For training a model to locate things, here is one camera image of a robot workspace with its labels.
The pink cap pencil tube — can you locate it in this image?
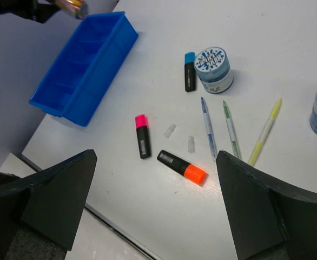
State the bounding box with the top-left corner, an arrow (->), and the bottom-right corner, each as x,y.
54,0 -> 89,20

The clear pen cap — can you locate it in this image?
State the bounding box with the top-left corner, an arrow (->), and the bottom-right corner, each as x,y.
188,135 -> 195,153
164,123 -> 176,139

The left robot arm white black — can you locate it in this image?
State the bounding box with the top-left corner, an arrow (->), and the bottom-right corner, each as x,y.
0,0 -> 61,24

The blue compartment bin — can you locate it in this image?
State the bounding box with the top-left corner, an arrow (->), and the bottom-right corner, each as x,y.
29,11 -> 138,127

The blue cap black highlighter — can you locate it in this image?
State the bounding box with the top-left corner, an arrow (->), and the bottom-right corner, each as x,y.
184,52 -> 196,92

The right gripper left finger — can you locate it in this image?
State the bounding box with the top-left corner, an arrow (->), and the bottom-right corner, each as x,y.
0,150 -> 97,259

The blue paint jar left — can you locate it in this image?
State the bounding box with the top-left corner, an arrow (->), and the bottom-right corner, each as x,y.
194,47 -> 234,94

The clear pen cap right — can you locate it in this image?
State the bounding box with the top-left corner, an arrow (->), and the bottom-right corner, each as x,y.
188,135 -> 195,153

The yellow slim highlighter pen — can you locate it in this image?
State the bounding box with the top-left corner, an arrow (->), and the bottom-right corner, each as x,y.
248,98 -> 282,166

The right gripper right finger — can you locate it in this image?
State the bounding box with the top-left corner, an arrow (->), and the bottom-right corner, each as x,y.
216,151 -> 317,259

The clear pen cap left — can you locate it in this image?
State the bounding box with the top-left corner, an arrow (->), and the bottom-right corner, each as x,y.
164,123 -> 176,139

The orange cap black highlighter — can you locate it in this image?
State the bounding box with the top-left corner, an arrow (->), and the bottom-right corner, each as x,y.
157,150 -> 207,186

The blue slim pen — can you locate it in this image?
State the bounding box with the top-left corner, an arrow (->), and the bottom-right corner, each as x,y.
201,97 -> 217,162

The pink cap black highlighter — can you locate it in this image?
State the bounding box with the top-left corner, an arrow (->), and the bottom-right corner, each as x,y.
135,114 -> 151,159

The green slim pen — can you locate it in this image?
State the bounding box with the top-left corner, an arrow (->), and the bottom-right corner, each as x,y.
223,100 -> 242,159

